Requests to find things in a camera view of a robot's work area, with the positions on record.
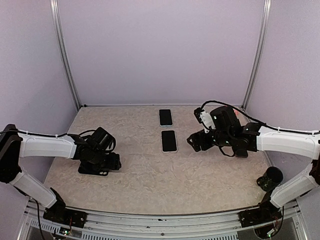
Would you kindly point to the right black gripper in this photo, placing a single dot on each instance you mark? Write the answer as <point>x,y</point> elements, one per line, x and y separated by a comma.
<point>196,136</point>

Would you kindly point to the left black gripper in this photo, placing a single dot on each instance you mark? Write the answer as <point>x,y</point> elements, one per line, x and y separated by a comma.
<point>114,162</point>

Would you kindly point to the pink clear phone case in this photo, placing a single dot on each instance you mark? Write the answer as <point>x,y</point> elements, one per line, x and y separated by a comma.
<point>170,151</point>

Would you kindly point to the black phone case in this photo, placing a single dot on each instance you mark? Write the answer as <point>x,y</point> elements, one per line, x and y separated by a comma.
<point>89,171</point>

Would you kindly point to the teal green phone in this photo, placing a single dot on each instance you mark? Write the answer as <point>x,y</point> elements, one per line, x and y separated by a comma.
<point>165,117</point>

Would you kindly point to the light blue phone case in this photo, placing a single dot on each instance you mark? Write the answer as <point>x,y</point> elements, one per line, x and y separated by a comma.
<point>166,125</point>

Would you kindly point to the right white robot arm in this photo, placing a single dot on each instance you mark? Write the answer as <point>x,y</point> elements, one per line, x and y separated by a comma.
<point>222,128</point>

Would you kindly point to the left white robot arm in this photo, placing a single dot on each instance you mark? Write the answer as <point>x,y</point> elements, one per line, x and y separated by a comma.
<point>93,149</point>

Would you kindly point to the red white patterned bowl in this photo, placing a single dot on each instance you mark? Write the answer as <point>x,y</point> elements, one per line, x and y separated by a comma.
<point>236,112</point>

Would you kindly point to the dark green mug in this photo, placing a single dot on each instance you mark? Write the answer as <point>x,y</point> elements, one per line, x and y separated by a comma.
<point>272,177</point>

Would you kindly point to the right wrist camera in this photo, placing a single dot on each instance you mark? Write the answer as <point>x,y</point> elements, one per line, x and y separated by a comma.
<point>204,118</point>

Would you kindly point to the front aluminium rail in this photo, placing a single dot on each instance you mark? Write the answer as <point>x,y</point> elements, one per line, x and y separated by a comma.
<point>221,225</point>

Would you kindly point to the left aluminium frame post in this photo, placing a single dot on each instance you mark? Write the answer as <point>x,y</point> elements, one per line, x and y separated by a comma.
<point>54,5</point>

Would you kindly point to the aluminium frame post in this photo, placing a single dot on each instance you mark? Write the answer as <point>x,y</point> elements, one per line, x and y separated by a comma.
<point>258,53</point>
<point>54,5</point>

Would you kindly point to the right aluminium frame post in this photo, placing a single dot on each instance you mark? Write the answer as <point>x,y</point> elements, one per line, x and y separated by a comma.
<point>258,53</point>

